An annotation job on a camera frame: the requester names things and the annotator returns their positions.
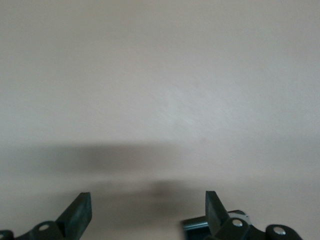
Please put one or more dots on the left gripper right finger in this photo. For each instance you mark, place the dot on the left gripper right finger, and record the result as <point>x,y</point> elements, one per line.
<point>217,220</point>

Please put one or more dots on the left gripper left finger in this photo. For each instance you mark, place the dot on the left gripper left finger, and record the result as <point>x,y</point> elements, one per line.
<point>75,217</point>

